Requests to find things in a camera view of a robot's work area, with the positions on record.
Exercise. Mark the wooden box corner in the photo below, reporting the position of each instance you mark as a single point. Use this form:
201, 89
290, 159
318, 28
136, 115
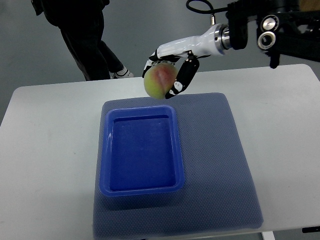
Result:
309, 5

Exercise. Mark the white table leg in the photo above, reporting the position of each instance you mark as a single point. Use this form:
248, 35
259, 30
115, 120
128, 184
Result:
268, 235

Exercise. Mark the person in dark clothes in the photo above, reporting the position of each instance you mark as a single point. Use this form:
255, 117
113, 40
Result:
81, 23

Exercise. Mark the blue plastic tray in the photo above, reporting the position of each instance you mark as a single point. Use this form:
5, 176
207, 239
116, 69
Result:
141, 152

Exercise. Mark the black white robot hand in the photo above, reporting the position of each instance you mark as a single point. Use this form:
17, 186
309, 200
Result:
185, 53

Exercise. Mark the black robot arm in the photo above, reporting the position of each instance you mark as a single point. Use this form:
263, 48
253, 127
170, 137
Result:
282, 28

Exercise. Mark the black table bracket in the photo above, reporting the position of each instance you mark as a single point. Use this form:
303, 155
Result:
313, 229

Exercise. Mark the yellow red peach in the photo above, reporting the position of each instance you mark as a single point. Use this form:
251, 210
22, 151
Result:
159, 79

